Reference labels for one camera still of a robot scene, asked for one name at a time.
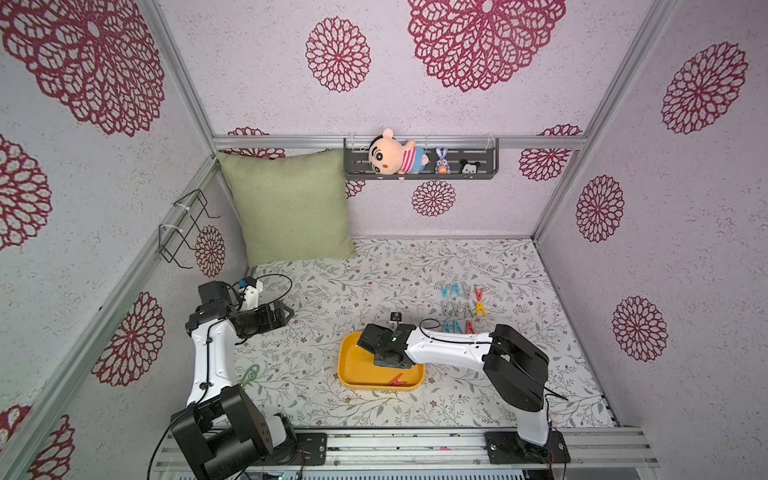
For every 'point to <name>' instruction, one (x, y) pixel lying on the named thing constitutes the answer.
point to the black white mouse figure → (469, 168)
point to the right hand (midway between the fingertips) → (381, 355)
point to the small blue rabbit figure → (442, 165)
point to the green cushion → (293, 208)
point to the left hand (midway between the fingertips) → (280, 318)
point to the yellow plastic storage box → (357, 369)
